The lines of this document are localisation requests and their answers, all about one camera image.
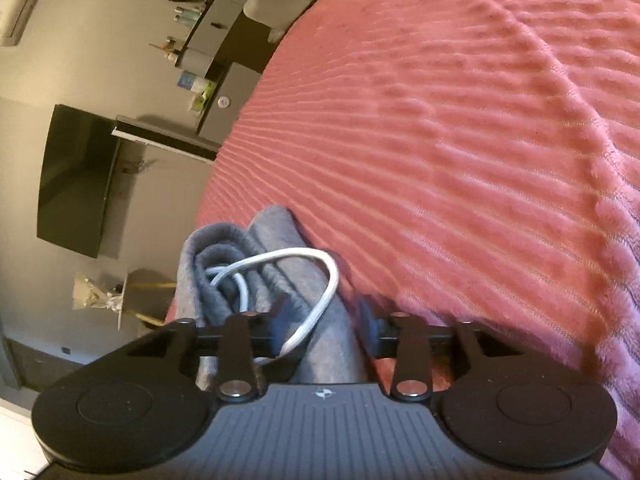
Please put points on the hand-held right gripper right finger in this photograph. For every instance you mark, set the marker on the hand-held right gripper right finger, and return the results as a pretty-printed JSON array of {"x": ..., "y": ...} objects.
[{"x": 370, "y": 332}]

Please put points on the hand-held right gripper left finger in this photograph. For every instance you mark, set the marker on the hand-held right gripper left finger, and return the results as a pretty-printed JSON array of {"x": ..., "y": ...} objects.
[{"x": 277, "y": 322}]

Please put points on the grey pants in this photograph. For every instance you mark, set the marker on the grey pants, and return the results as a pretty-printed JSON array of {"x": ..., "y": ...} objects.
[{"x": 330, "y": 355}]

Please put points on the gold-legged side table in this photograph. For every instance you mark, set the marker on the gold-legged side table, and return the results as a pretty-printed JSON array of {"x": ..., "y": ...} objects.
[{"x": 145, "y": 300}]

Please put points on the pale dried flowers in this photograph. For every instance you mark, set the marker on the pale dried flowers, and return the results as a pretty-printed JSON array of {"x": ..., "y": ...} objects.
[{"x": 95, "y": 291}]

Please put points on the red ribbed blanket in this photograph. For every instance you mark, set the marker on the red ribbed blanket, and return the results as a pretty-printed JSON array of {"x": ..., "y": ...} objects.
[{"x": 450, "y": 160}]

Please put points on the grey cabinet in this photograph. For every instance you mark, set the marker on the grey cabinet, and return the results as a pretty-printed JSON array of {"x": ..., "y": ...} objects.
[{"x": 227, "y": 102}]

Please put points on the green packet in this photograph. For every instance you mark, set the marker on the green packet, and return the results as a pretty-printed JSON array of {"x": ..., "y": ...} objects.
[{"x": 199, "y": 102}]

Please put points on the white jar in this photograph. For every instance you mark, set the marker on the white jar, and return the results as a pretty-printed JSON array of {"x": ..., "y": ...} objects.
[{"x": 201, "y": 85}]

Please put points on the blue and white box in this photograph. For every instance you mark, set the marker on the blue and white box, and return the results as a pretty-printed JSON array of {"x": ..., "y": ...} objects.
[{"x": 187, "y": 81}]

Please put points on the reed diffuser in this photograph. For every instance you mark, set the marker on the reed diffuser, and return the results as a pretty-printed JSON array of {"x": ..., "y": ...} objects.
[{"x": 172, "y": 49}]

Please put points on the grey vanity desk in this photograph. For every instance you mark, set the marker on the grey vanity desk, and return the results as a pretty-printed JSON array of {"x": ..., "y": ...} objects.
[{"x": 220, "y": 20}]

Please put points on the teal cosmetic bottle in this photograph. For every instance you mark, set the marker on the teal cosmetic bottle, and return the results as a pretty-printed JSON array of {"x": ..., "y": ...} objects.
[
  {"x": 187, "y": 19},
  {"x": 186, "y": 10}
]

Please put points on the black wall television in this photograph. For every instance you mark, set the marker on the black wall television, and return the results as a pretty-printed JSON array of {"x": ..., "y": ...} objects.
[{"x": 75, "y": 180}]

